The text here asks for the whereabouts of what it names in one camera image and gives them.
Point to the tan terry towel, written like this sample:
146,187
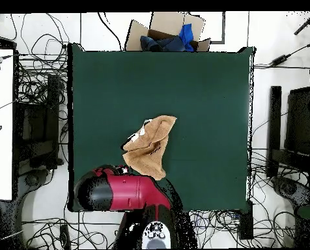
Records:
147,153

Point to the black equipment cabinet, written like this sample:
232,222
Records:
40,125

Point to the dark navy garment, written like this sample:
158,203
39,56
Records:
157,43

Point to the dark green table cloth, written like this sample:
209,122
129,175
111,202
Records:
196,104

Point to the brown cardboard box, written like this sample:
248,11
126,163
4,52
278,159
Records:
168,22

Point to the tall black bar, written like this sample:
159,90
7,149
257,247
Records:
274,130

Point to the bright blue cloth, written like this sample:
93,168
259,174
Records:
186,32

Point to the white side table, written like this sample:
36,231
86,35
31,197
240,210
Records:
0,117

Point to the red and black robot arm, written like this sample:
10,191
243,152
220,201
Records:
129,192

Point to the black power strip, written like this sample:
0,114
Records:
65,237

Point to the black slanted rod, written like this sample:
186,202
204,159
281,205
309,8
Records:
307,23

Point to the small black box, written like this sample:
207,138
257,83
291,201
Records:
246,221

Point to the black flat monitor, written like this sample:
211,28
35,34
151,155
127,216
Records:
299,119

